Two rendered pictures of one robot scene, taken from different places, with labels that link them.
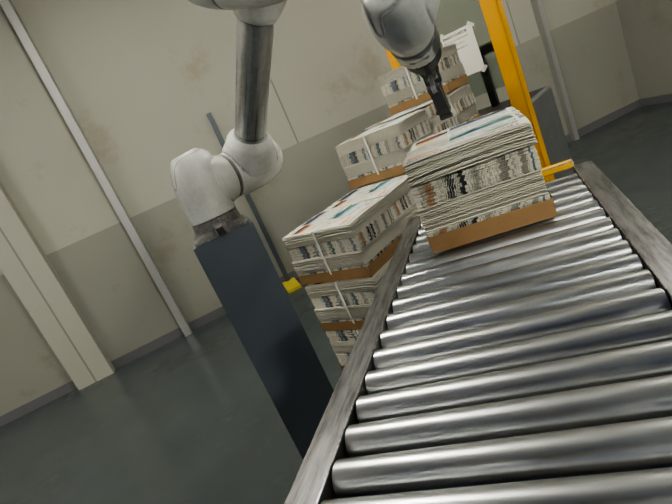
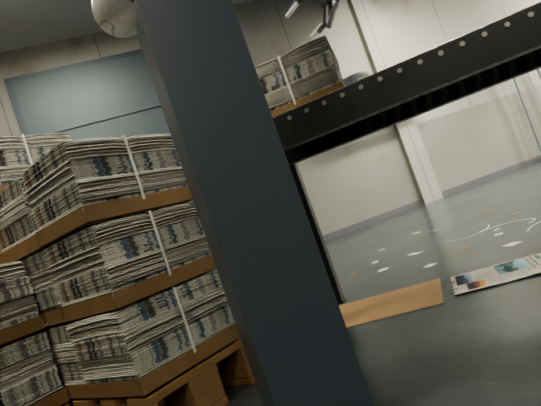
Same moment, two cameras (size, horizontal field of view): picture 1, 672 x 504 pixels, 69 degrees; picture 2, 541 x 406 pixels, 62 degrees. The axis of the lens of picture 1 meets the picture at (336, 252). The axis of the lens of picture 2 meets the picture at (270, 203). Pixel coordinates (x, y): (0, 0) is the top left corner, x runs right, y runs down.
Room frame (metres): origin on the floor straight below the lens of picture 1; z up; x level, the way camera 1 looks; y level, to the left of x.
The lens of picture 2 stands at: (1.62, 1.36, 0.45)
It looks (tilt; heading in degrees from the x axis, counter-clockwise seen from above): 2 degrees up; 265
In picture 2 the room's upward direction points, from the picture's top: 19 degrees counter-clockwise
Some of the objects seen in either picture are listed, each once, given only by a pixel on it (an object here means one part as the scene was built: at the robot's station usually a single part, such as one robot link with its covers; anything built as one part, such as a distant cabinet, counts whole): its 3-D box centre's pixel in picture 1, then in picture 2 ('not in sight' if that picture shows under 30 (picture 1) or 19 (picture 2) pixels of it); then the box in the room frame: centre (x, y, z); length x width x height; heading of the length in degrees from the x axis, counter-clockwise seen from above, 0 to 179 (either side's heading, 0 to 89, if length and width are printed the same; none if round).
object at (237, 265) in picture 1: (285, 358); (246, 209); (1.59, 0.32, 0.50); 0.20 x 0.20 x 1.00; 11
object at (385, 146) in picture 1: (386, 149); (16, 176); (2.37, -0.43, 0.95); 0.38 x 0.29 x 0.23; 46
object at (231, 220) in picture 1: (218, 224); not in sight; (1.57, 0.31, 1.03); 0.22 x 0.18 x 0.06; 11
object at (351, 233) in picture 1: (414, 257); (75, 301); (2.28, -0.34, 0.42); 1.17 x 0.39 x 0.83; 137
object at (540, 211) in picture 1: (488, 217); (329, 101); (1.13, -0.37, 0.83); 0.29 x 0.16 x 0.04; 70
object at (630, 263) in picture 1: (504, 300); not in sight; (0.81, -0.25, 0.77); 0.47 x 0.05 x 0.05; 67
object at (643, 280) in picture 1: (505, 317); not in sight; (0.75, -0.22, 0.77); 0.47 x 0.05 x 0.05; 67
